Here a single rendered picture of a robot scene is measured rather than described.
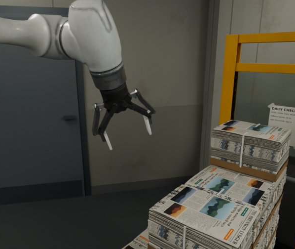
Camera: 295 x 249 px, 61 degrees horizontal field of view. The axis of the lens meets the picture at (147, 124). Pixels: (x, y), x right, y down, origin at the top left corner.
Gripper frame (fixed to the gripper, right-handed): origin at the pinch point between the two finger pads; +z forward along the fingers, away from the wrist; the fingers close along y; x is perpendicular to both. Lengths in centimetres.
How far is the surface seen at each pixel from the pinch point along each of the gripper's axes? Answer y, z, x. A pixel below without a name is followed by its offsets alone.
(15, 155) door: -116, 119, 182
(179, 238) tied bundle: 6, 48, -14
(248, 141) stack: 62, 49, 19
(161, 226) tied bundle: 0.9, 47.9, -5.6
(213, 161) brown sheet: 46, 66, 29
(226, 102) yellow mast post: 85, 67, 77
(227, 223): 25, 45, -18
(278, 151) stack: 70, 49, 6
